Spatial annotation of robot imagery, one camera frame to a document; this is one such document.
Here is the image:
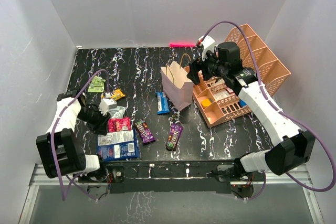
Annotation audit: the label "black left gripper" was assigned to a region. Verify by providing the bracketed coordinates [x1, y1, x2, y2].
[77, 105, 110, 135]

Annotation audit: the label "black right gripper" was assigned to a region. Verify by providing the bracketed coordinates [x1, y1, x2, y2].
[187, 48, 228, 85]

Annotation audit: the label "lilac paper bag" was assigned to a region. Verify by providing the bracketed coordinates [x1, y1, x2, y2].
[161, 53, 194, 111]

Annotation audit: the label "green snack packet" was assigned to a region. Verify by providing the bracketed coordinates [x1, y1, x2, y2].
[88, 76, 106, 93]

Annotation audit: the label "blue burts chips bag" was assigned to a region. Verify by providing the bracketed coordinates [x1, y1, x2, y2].
[97, 130, 140, 162]

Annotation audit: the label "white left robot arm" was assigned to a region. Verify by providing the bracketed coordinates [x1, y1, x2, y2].
[36, 90, 117, 182]

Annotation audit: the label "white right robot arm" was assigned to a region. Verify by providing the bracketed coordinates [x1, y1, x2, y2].
[187, 40, 316, 180]

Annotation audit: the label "yellow m&m's bag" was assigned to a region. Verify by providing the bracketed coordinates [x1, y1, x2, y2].
[109, 89, 125, 101]

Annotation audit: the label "purple m&m's bag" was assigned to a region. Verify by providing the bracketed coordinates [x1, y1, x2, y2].
[165, 124, 183, 151]
[134, 120, 156, 145]

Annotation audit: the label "red himalaya snack packet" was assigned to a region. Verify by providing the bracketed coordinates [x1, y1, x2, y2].
[108, 117, 131, 132]

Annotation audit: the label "grey snack packet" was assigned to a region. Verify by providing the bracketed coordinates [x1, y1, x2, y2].
[108, 106, 126, 119]

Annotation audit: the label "pink tape marker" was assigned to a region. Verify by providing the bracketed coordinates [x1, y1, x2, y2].
[169, 42, 195, 48]

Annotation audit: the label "white instruction leaflet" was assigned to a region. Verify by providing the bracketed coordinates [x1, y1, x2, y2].
[213, 90, 231, 101]

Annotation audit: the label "peach plastic desk organizer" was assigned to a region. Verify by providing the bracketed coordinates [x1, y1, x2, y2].
[185, 24, 291, 127]

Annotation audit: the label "blue oreo snack pack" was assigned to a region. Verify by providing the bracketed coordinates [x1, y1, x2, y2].
[155, 92, 170, 114]

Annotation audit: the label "blue grey stamp block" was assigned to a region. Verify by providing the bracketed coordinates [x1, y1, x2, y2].
[239, 100, 247, 108]

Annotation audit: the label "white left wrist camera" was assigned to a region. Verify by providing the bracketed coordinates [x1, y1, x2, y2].
[98, 92, 117, 115]

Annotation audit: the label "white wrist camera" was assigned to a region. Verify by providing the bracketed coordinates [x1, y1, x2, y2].
[196, 35, 215, 61]
[98, 92, 117, 115]

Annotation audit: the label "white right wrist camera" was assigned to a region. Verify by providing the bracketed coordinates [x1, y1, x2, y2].
[196, 35, 215, 61]

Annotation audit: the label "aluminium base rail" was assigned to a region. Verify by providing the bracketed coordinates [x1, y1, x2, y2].
[19, 165, 324, 223]

